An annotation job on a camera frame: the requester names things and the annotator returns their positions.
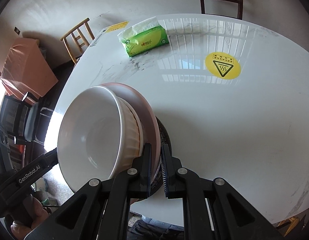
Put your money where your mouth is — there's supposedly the white rabbit bowl pink band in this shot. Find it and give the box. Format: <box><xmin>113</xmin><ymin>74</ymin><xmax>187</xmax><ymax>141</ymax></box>
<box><xmin>57</xmin><ymin>86</ymin><xmax>137</xmax><ymax>192</ymax></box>

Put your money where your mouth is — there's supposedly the large blue floral plate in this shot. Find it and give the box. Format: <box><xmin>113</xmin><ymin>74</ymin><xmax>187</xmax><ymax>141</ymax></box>
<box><xmin>130</xmin><ymin>115</ymin><xmax>173</xmax><ymax>202</ymax></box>

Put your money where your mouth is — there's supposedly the white bowl blue band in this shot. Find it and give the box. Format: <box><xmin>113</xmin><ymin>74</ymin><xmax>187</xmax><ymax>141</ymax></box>
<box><xmin>124</xmin><ymin>102</ymin><xmax>145</xmax><ymax>160</ymax></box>

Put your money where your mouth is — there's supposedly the large pink bowl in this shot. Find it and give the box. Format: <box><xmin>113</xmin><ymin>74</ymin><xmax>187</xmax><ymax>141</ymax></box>
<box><xmin>102</xmin><ymin>82</ymin><xmax>163</xmax><ymax>196</ymax></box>

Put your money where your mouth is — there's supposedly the person's left hand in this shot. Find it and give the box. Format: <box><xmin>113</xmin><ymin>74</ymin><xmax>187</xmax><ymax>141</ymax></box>
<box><xmin>10</xmin><ymin>197</ymin><xmax>49</xmax><ymax>240</ymax></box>

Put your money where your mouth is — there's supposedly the black mesh chair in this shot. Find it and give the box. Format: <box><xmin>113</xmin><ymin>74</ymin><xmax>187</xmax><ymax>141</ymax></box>
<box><xmin>0</xmin><ymin>95</ymin><xmax>54</xmax><ymax>145</ymax></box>

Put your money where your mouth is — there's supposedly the pink covered cabinet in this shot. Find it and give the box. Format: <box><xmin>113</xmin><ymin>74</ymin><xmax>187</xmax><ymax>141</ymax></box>
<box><xmin>0</xmin><ymin>38</ymin><xmax>58</xmax><ymax>100</ymax></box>

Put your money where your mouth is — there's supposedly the light wooden chair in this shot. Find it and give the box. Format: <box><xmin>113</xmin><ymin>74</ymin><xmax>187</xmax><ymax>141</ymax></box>
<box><xmin>60</xmin><ymin>18</ymin><xmax>95</xmax><ymax>64</ymax></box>

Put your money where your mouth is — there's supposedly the yellow round warning sticker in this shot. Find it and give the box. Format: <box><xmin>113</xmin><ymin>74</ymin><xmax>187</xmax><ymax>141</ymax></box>
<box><xmin>205</xmin><ymin>52</ymin><xmax>241</xmax><ymax>80</ymax></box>

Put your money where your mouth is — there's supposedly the green tissue pack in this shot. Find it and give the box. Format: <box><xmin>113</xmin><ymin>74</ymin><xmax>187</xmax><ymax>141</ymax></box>
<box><xmin>118</xmin><ymin>17</ymin><xmax>169</xmax><ymax>57</ymax></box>

